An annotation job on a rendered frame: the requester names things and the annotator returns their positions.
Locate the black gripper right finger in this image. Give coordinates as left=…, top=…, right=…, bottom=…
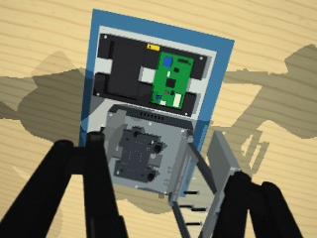
left=207, top=130, right=303, bottom=238

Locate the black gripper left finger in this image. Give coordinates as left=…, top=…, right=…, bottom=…
left=0, top=109, right=129, bottom=238

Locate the green circuit board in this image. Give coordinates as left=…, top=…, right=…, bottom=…
left=150, top=52, right=194, bottom=109

